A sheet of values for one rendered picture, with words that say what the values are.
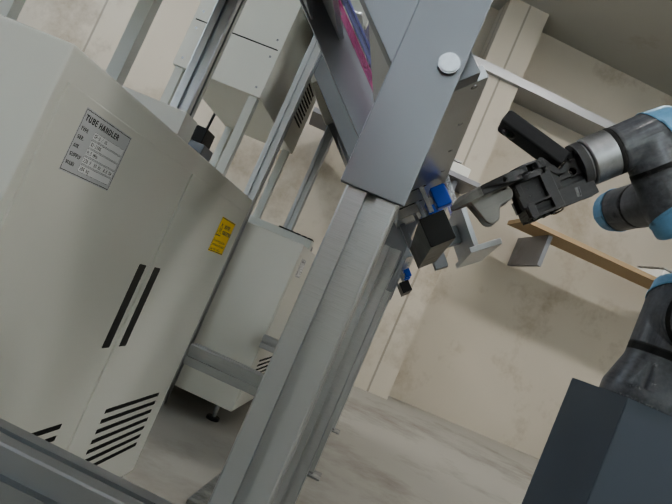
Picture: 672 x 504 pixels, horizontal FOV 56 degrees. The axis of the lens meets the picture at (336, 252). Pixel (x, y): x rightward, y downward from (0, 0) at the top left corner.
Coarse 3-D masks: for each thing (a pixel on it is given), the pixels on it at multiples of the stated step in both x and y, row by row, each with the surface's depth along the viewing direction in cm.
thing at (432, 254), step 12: (432, 216) 81; (444, 216) 80; (420, 228) 83; (432, 228) 80; (444, 228) 80; (408, 240) 115; (420, 240) 89; (432, 240) 80; (444, 240) 80; (420, 252) 97; (432, 252) 89; (420, 264) 106
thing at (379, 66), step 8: (376, 40) 79; (376, 48) 81; (376, 56) 84; (376, 64) 87; (384, 64) 80; (376, 72) 90; (384, 72) 83; (376, 80) 94; (376, 88) 97; (376, 96) 101
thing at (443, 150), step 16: (480, 80) 51; (464, 96) 54; (480, 96) 56; (448, 112) 57; (464, 112) 59; (448, 128) 62; (464, 128) 65; (432, 144) 66; (448, 144) 69; (432, 160) 73; (448, 160) 77; (432, 176) 83; (416, 192) 90; (400, 208) 99; (416, 208) 104
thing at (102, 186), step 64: (0, 64) 53; (64, 64) 53; (0, 128) 52; (64, 128) 55; (128, 128) 66; (0, 192) 52; (64, 192) 59; (128, 192) 71; (192, 192) 90; (0, 256) 54; (64, 256) 64; (128, 256) 78; (192, 256) 101; (0, 320) 58; (64, 320) 69; (128, 320) 86; (192, 320) 115; (0, 384) 62; (64, 384) 76; (128, 384) 97; (64, 448) 83; (128, 448) 109
